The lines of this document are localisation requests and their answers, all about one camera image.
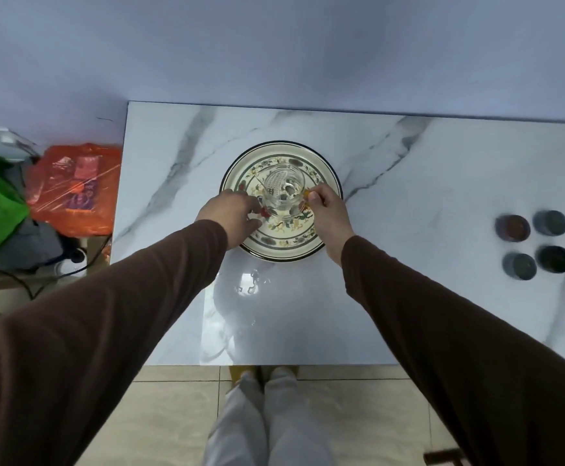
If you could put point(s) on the person's right fingers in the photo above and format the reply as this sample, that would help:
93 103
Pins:
316 195

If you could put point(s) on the person's left forearm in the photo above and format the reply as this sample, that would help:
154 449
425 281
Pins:
88 334

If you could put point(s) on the person's left hand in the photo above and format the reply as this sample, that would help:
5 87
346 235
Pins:
229 215

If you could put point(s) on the person's left fingers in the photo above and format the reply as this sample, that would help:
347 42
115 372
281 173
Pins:
254 211

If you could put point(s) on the person's right forearm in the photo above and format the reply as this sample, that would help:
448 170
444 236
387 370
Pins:
457 354

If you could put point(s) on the small dark green cup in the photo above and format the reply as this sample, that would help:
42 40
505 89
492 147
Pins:
554 259

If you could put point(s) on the small red-brown cup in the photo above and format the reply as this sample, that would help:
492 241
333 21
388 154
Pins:
512 228

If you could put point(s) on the white power strip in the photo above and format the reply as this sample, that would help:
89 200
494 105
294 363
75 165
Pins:
71 261

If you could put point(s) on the white trousers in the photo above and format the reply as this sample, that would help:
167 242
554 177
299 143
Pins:
272 422

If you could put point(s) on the clear glass cup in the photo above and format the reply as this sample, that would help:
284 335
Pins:
283 190

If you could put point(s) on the grey cloth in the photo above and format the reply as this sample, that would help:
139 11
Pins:
30 245

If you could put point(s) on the person's right hand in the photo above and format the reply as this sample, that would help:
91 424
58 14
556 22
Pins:
330 220

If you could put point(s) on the floral ceramic plate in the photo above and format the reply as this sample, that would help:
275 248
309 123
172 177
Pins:
243 172

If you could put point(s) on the small grey cup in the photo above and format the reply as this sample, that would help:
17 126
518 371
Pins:
519 266
550 223

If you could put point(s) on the orange plastic bag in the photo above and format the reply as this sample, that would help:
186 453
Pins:
76 189

